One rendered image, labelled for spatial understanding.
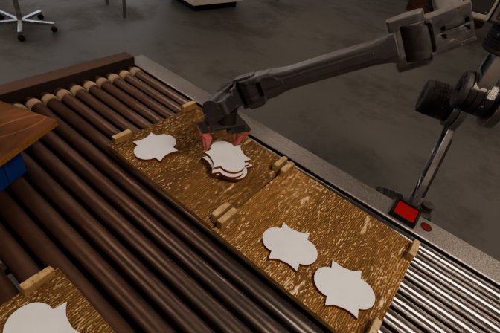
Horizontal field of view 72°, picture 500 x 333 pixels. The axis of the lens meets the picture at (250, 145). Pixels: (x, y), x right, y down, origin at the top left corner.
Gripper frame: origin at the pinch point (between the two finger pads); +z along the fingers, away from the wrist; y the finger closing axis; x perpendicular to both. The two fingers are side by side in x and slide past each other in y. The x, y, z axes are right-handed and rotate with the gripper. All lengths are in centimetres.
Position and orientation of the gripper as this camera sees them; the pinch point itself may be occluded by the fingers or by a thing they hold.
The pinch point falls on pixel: (221, 145)
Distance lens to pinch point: 102.1
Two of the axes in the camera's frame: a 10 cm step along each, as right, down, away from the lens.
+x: -4.5, -6.2, 6.4
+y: 8.7, -1.6, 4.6
